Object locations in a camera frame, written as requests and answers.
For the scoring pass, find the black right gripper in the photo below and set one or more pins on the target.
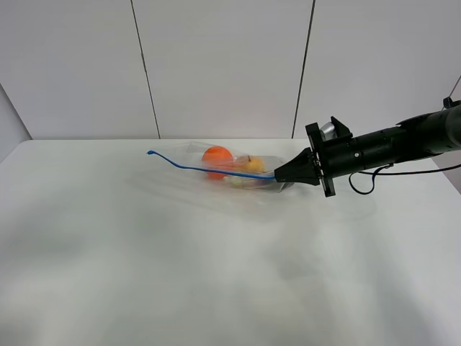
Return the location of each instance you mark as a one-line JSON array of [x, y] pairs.
[[314, 166]]

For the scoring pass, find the clear zip bag blue strip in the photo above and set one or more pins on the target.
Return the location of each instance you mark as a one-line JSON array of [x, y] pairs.
[[185, 159]]

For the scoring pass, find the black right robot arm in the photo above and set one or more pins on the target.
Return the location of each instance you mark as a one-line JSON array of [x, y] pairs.
[[421, 137]]

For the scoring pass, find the yellow pear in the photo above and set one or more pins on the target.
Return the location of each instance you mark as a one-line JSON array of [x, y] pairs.
[[249, 164]]

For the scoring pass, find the purple eggplant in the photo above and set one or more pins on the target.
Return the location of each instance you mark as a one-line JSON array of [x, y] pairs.
[[252, 183]]

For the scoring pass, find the orange fruit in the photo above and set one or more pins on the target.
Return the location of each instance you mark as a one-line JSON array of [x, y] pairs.
[[217, 158]]

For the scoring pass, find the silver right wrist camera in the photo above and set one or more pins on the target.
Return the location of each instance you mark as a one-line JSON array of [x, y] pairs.
[[328, 131]]

